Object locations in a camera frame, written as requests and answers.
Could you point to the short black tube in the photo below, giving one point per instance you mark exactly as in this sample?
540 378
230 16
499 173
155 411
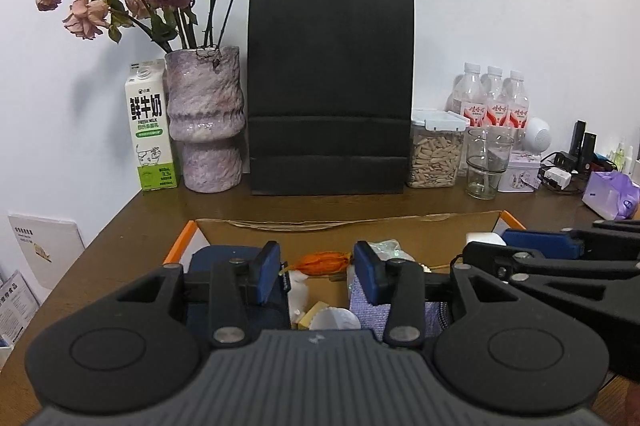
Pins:
590 151

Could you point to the wooden desktop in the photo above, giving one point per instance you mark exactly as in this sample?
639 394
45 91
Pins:
125 226

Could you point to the white board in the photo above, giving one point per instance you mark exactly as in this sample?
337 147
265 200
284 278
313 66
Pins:
47 251

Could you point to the white round speaker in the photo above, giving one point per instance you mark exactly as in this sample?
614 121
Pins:
537 134

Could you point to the leaflets on floor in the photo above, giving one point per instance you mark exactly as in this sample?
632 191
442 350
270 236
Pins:
15 311

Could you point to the purple tissue pack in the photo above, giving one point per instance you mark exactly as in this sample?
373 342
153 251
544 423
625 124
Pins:
612 196

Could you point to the black power adapter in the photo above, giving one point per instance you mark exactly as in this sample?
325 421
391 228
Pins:
566 160

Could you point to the clear seed container white lid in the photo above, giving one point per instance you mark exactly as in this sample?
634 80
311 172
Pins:
434 156

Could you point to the orange dried flower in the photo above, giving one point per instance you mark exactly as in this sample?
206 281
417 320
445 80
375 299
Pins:
322 263

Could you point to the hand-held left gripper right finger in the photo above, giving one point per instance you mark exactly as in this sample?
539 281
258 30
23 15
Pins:
367 273

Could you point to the purple knitted cloth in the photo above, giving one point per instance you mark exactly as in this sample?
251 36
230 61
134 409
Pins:
365 321

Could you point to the black paper bag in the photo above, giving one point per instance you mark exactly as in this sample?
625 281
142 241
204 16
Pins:
330 96

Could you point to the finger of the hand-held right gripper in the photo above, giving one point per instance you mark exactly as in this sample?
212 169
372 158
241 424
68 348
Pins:
525 268
540 242

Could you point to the clear glass cup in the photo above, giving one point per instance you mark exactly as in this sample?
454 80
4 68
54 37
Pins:
487 176

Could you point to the navy pouch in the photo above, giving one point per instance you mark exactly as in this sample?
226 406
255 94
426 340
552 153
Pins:
200 261

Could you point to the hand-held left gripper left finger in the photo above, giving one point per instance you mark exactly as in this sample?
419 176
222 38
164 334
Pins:
270 271

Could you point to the small white bottle cap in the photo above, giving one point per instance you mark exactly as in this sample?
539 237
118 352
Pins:
336 318

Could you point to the white tin box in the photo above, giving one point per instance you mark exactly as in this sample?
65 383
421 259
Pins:
522 176

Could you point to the purple marbled vase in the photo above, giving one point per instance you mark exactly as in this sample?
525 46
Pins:
205 106

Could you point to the red-orange cardboard box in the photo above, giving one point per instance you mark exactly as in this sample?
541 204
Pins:
350 228

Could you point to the yellow rectangular block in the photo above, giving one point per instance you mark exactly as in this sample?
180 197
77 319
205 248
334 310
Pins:
316 310

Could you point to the clear water bottle pink label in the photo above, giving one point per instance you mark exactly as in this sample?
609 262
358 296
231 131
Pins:
470 99
496 104
517 106

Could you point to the white charger plug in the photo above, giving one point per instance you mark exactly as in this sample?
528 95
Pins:
557 178

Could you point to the white green milk carton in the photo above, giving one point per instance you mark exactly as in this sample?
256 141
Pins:
150 126

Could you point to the tall black tube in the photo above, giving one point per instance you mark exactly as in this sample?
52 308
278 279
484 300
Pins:
579 139

